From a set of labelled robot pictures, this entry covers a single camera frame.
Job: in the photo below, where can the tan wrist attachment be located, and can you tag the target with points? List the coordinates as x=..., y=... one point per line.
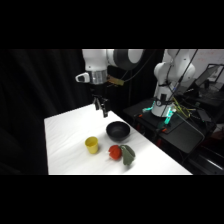
x=115, y=81

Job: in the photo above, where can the black bowl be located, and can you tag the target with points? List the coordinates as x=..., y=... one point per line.
x=118, y=131

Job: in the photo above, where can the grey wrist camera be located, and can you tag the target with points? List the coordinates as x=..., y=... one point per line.
x=82, y=77

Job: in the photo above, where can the black robot stand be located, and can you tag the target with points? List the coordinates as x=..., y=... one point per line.
x=181, y=133

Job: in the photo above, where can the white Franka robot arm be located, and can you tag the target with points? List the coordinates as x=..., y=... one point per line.
x=96, y=60

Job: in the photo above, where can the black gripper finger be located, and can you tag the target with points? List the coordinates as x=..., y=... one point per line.
x=97, y=104
x=105, y=108

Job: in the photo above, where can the red plush pepper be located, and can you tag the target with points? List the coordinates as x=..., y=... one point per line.
x=115, y=152

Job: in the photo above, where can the yellow plastic cup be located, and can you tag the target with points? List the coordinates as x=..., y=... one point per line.
x=91, y=145

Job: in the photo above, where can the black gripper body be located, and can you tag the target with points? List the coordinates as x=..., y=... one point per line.
x=98, y=90

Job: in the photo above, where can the green plush toy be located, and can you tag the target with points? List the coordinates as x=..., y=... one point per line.
x=128, y=156

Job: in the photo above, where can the dark laptop screen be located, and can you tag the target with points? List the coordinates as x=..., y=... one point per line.
x=210, y=75

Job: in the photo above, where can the black curtain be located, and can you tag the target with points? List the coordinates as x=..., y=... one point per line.
x=33, y=83

